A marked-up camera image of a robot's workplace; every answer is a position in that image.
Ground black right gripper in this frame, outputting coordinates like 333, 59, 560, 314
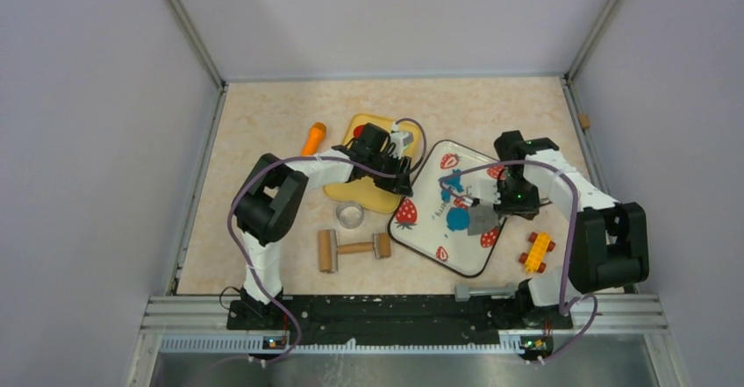
491, 175, 540, 219

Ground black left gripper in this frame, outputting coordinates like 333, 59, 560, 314
367, 149, 412, 197

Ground blue play dough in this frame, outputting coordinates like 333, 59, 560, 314
446, 207, 470, 232

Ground blue dough scraps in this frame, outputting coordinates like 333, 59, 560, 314
440, 168, 465, 203

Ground silver tape roll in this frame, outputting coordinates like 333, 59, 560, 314
335, 201, 364, 229

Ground white strawberry enamel tray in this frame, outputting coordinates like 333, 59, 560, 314
387, 140, 521, 279

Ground wooden roller tool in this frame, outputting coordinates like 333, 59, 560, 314
318, 229, 392, 274

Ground brown handled scraper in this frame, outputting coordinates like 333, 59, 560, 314
467, 204, 500, 236

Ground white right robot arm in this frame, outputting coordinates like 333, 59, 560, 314
494, 131, 650, 327

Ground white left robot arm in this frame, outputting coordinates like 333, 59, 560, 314
227, 123, 415, 329

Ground yellow toy brick car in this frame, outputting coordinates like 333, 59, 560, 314
519, 232, 556, 274

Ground orange toy rolling pin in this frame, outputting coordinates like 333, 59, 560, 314
301, 122, 327, 156

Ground grey toy bolt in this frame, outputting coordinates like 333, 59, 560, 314
454, 283, 517, 302

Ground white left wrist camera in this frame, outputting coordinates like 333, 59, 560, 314
390, 130, 414, 155

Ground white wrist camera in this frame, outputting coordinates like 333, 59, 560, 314
390, 130, 414, 155
465, 177, 500, 206

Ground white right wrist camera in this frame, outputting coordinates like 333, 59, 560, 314
465, 177, 500, 206

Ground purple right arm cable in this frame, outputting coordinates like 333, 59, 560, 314
439, 159, 600, 365

